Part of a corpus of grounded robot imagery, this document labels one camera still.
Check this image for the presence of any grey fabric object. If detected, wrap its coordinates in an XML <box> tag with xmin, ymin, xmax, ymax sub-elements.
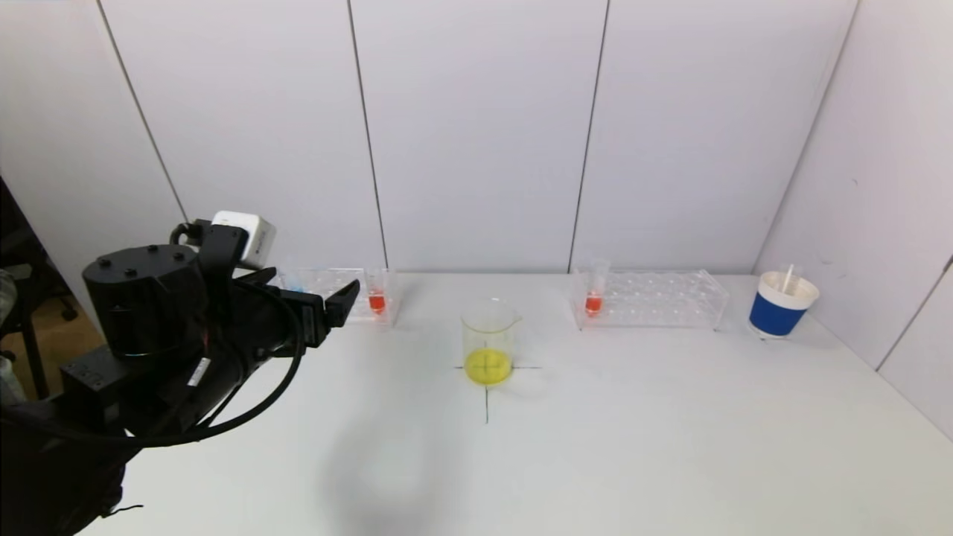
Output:
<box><xmin>0</xmin><ymin>356</ymin><xmax>29</xmax><ymax>406</ymax></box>

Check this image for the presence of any black camera cable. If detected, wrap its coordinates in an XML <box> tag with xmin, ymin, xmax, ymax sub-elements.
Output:
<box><xmin>170</xmin><ymin>220</ymin><xmax>213</xmax><ymax>250</ymax></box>

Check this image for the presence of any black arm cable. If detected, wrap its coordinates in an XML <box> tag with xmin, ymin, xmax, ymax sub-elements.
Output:
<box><xmin>0</xmin><ymin>279</ymin><xmax>306</xmax><ymax>447</ymax></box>

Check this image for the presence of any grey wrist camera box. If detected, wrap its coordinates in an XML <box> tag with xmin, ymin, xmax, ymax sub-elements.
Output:
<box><xmin>211</xmin><ymin>211</ymin><xmax>278</xmax><ymax>269</ymax></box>

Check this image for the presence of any blue white paper cup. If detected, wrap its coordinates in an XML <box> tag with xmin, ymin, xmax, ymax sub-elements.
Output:
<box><xmin>748</xmin><ymin>271</ymin><xmax>820</xmax><ymax>340</ymax></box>

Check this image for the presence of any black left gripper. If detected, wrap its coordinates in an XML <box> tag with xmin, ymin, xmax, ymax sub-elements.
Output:
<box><xmin>217</xmin><ymin>267</ymin><xmax>361</xmax><ymax>369</ymax></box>

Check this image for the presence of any clear glass beaker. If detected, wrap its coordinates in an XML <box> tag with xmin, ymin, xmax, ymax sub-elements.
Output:
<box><xmin>460</xmin><ymin>298</ymin><xmax>523</xmax><ymax>386</ymax></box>

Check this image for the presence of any clear acrylic test tube rack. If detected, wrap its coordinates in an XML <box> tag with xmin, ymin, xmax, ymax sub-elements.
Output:
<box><xmin>279</xmin><ymin>267</ymin><xmax>401</xmax><ymax>327</ymax></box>
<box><xmin>570</xmin><ymin>268</ymin><xmax>729</xmax><ymax>331</ymax></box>

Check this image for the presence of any test tube with red pigment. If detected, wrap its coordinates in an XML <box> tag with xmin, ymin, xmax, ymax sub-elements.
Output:
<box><xmin>584</xmin><ymin>258</ymin><xmax>613</xmax><ymax>317</ymax></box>
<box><xmin>365</xmin><ymin>262</ymin><xmax>388</xmax><ymax>315</ymax></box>

